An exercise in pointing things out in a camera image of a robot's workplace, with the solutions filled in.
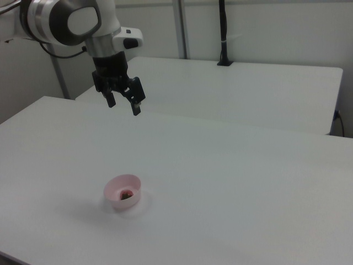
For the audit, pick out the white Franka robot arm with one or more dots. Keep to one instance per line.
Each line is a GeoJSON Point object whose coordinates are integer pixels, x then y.
{"type": "Point", "coordinates": [36, 16]}

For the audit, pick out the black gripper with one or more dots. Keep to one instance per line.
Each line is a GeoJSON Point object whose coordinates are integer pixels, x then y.
{"type": "Point", "coordinates": [110, 69]}

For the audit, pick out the red strawberry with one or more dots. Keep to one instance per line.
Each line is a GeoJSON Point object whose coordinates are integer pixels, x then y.
{"type": "Point", "coordinates": [126, 194]}

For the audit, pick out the black camera stand pole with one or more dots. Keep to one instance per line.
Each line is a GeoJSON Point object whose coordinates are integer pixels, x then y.
{"type": "Point", "coordinates": [224, 33]}

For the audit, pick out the grey metal partition post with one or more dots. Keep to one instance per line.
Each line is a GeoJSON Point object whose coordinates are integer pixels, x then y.
{"type": "Point", "coordinates": [182, 27]}
{"type": "Point", "coordinates": [59, 74]}

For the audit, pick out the pink plastic bowl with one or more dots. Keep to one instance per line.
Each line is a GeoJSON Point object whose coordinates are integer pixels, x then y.
{"type": "Point", "coordinates": [131, 197]}

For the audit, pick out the adjacent white table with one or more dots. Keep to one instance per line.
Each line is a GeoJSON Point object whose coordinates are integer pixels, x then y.
{"type": "Point", "coordinates": [234, 94]}

